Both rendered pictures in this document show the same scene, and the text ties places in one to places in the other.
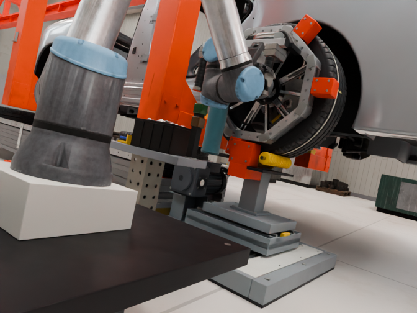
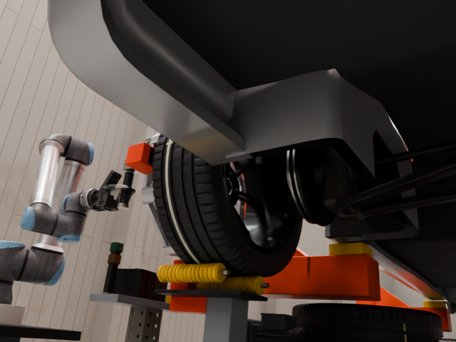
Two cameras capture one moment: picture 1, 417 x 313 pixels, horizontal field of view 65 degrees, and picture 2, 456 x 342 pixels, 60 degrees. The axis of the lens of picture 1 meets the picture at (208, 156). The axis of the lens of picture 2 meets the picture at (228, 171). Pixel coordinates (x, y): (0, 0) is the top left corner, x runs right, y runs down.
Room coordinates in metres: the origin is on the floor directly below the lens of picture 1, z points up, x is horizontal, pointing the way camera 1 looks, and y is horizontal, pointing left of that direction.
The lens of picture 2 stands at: (1.63, -1.63, 0.33)
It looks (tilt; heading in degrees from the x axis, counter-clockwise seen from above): 23 degrees up; 89
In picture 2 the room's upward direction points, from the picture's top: 5 degrees clockwise
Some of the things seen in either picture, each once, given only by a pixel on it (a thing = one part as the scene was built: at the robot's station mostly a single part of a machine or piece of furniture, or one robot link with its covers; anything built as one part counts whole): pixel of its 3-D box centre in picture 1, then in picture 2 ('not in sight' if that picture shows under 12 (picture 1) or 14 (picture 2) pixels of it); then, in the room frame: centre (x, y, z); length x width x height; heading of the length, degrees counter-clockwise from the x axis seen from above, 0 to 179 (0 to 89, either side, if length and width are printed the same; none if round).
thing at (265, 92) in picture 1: (266, 75); (126, 189); (1.27, -0.16, 0.83); 0.04 x 0.04 x 0.16
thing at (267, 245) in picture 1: (242, 227); not in sight; (1.71, -0.25, 0.13); 0.50 x 0.36 x 0.10; 52
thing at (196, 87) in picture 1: (200, 74); not in sight; (1.48, 0.11, 0.83); 0.04 x 0.04 x 0.16
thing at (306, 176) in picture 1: (299, 156); not in sight; (10.01, -2.74, 0.86); 1.34 x 1.03 x 1.72; 55
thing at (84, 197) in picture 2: not in sight; (91, 199); (1.11, -0.04, 0.81); 0.10 x 0.05 x 0.09; 52
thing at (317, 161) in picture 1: (312, 153); not in sight; (3.70, -1.15, 0.69); 0.52 x 0.17 x 0.35; 142
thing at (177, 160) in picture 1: (154, 153); (142, 303); (1.35, 0.22, 0.44); 0.43 x 0.17 x 0.03; 52
